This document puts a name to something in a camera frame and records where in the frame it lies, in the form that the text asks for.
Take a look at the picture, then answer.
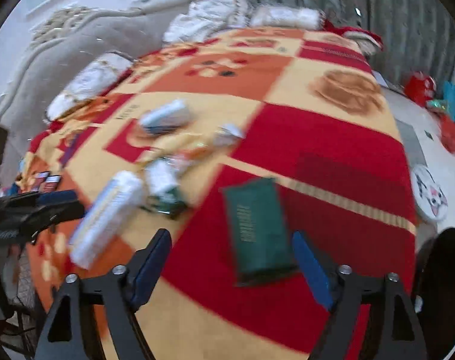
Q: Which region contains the orange wrapper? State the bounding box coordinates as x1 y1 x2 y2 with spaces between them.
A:
173 144 215 171

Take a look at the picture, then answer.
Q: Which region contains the grey floor mat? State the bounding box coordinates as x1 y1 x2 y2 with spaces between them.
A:
395 119 427 167

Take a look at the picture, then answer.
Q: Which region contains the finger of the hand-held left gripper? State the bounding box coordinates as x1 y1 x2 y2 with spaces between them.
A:
4 190 79 208
19 200 86 239

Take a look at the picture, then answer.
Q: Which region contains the printed checkered blanket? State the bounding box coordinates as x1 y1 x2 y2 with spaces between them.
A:
15 26 419 360

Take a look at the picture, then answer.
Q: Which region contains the round cat floor mat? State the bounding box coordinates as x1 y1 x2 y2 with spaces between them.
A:
410 164 448 221

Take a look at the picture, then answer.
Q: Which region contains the long white cardboard box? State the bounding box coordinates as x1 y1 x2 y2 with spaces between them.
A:
69 170 145 271

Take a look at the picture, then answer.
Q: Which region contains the white blue packet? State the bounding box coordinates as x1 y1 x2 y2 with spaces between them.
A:
138 98 192 137

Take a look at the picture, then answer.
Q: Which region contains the dark green packet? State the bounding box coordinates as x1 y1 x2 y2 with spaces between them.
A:
222 177 300 287

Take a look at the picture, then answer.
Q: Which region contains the black round bin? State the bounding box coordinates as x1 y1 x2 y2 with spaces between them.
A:
413 227 455 360

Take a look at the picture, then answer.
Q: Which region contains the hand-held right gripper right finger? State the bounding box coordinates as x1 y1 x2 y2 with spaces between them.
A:
292 231 428 360

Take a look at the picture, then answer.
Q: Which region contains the red plastic bag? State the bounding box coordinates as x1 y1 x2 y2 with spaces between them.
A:
437 114 455 154

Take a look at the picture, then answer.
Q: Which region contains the black metal frame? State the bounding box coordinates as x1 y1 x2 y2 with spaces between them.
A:
0 247 44 360

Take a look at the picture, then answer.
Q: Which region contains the beige tufted headboard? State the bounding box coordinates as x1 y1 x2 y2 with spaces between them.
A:
0 0 192 136

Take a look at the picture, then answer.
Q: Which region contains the white gold bolster pillow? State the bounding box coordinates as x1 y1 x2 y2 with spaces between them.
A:
250 4 327 31
45 52 134 121

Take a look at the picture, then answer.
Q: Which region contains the red white cloth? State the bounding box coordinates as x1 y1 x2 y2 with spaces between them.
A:
323 20 385 55

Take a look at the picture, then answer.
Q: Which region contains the green white packet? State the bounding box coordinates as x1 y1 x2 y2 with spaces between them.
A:
143 157 188 220

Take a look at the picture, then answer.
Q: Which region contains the white embroidered pillow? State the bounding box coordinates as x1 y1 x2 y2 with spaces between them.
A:
162 0 256 44

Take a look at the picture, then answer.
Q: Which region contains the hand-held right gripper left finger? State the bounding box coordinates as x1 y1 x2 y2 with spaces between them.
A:
34 228 173 360

